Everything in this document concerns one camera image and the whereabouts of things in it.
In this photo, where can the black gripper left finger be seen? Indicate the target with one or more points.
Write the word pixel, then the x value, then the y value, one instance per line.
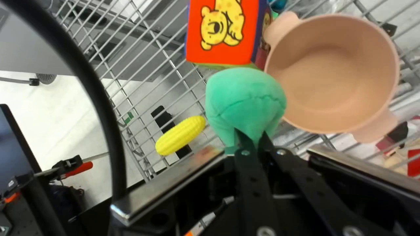
pixel 254 192

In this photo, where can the colourful soft toy cube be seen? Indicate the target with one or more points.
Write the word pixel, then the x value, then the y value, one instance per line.
pixel 224 31

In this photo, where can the yellow corn toy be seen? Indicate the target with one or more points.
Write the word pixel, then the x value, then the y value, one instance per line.
pixel 181 136

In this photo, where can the green soft ball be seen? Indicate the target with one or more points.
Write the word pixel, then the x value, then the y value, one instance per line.
pixel 245 106

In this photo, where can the red flat item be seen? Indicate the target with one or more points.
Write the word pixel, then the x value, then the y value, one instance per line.
pixel 414 163

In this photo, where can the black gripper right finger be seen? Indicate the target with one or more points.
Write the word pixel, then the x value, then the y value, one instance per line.
pixel 316 197

